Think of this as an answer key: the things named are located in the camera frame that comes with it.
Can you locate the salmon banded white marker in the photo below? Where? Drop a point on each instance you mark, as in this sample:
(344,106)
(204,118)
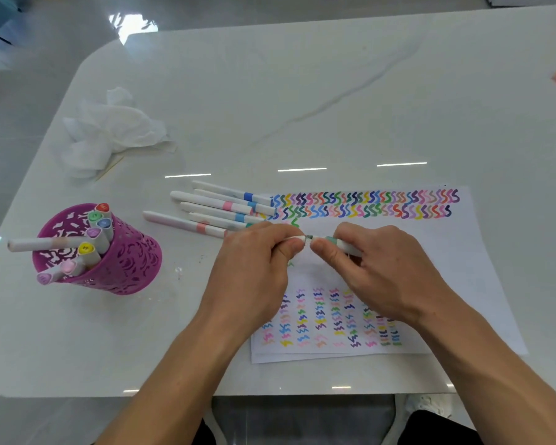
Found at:
(171,220)

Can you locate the light green banded white marker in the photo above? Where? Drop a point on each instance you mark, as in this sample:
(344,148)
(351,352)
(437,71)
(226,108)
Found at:
(95,217)

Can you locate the person's right hand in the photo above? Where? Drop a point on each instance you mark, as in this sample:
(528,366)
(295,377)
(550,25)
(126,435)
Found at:
(389,273)

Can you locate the crumpled white tissue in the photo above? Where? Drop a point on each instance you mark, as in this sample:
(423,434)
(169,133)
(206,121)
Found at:
(111,129)

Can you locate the yellow banded white marker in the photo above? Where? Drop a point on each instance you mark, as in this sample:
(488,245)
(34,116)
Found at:
(87,248)

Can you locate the grey green banded white marker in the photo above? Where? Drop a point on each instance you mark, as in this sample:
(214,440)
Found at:
(347,248)

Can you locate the person's right white shoe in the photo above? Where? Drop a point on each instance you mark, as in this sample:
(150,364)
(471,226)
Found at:
(426,404)

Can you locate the black trousers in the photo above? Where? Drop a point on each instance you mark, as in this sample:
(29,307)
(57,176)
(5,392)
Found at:
(435,431)

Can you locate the bunch of white markers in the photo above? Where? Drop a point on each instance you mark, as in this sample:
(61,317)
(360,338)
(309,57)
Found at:
(194,197)

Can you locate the red banded white marker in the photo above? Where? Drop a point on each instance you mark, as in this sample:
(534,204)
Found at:
(103,207)

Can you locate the person's left hand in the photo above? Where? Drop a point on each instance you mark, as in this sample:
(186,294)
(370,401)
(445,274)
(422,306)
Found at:
(250,282)

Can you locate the person's left forearm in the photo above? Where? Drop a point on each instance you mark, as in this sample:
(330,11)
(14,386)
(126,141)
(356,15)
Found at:
(167,393)

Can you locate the purple banded white marker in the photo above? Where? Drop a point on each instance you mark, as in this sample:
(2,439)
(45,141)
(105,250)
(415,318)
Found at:
(93,233)

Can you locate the pink perforated pen holder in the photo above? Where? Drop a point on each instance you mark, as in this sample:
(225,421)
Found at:
(129,268)

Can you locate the person's right forearm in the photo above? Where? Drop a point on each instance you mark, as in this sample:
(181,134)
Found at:
(500,384)

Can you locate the peach banded white marker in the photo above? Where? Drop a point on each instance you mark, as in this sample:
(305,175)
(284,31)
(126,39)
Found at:
(28,244)

